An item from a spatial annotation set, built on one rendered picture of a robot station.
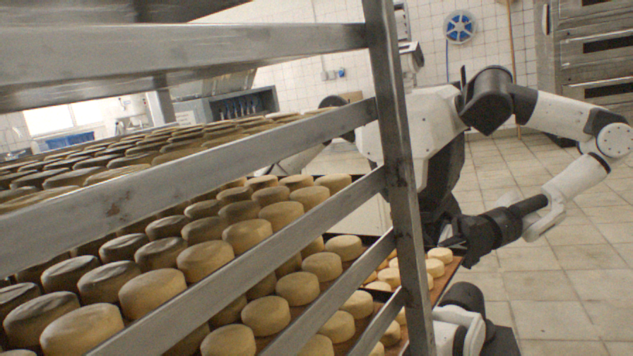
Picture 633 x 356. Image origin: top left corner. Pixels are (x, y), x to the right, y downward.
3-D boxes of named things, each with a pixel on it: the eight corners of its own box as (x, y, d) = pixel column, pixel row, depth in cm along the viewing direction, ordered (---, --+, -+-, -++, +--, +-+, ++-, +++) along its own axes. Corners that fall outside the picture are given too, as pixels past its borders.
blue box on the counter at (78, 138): (71, 150, 450) (67, 136, 447) (48, 153, 458) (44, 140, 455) (98, 143, 488) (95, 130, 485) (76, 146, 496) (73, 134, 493)
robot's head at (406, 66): (386, 85, 122) (382, 54, 120) (422, 80, 116) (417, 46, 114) (376, 89, 117) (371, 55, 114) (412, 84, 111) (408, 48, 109)
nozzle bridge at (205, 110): (162, 178, 211) (144, 108, 204) (240, 146, 276) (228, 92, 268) (218, 173, 198) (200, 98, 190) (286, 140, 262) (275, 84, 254)
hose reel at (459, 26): (482, 97, 556) (475, 7, 531) (483, 98, 541) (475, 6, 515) (448, 102, 569) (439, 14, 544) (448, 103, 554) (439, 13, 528)
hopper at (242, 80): (160, 105, 210) (152, 76, 207) (224, 93, 260) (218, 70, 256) (208, 97, 198) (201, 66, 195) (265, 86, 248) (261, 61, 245)
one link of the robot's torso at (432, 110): (391, 181, 150) (376, 77, 142) (494, 180, 131) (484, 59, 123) (350, 212, 127) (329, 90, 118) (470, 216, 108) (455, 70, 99)
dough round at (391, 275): (386, 274, 90) (385, 265, 90) (408, 278, 87) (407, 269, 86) (374, 285, 86) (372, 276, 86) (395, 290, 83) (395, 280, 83)
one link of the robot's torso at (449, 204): (428, 227, 150) (422, 179, 146) (466, 229, 143) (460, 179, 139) (397, 265, 128) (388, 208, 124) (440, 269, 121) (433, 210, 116)
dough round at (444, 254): (424, 263, 92) (422, 254, 92) (436, 253, 96) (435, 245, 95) (445, 268, 89) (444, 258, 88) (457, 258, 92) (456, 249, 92)
